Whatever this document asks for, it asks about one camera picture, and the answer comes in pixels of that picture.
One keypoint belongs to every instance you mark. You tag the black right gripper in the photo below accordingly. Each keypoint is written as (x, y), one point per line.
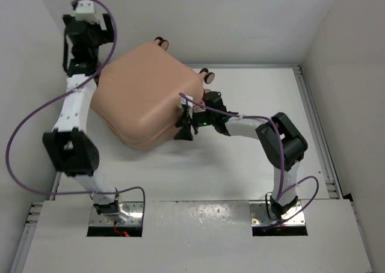
(184, 122)

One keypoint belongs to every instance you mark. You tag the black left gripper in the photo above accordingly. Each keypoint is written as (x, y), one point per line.
(103, 36)

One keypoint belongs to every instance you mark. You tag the pink suitcase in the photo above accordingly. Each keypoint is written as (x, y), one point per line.
(138, 94)

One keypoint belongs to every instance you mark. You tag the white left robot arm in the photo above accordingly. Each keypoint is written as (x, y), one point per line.
(70, 149)

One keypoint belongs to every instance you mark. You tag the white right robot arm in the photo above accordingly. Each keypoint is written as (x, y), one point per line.
(283, 144)

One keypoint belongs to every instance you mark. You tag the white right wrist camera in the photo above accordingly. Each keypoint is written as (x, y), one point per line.
(185, 101)

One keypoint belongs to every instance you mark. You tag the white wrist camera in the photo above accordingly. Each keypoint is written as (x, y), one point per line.
(185, 101)
(85, 11)

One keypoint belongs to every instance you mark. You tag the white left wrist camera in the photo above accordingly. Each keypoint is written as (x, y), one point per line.
(85, 11)

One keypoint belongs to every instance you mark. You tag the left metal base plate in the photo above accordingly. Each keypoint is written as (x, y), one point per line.
(130, 215)

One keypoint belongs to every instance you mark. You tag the metal base plate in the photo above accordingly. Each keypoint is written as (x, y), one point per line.
(130, 215)
(294, 217)

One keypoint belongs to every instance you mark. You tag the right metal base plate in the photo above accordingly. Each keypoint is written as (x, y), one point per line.
(294, 217)

